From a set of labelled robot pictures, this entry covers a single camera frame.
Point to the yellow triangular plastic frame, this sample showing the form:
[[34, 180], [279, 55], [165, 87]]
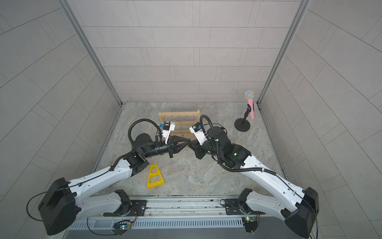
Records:
[[155, 177]]

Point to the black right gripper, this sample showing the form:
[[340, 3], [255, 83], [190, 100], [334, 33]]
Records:
[[199, 151]]

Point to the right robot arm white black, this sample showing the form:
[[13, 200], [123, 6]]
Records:
[[237, 159]]

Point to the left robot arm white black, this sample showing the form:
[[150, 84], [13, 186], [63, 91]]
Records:
[[146, 140]]

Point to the right green circuit board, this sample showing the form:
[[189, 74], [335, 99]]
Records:
[[250, 224]]

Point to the green circuit board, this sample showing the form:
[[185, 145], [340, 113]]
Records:
[[121, 227], [250, 224]]

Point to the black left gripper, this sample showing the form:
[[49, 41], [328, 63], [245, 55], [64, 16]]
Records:
[[171, 145]]

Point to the pink toy microphone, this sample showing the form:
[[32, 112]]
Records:
[[249, 95]]

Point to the wooden jewelry display stand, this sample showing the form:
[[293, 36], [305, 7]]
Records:
[[182, 121]]

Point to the black microphone stand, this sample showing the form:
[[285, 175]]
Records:
[[242, 124]]

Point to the left green circuit board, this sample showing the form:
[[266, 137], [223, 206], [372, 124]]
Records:
[[121, 227]]

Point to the aluminium mounting rail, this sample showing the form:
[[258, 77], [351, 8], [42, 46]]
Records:
[[185, 206]]

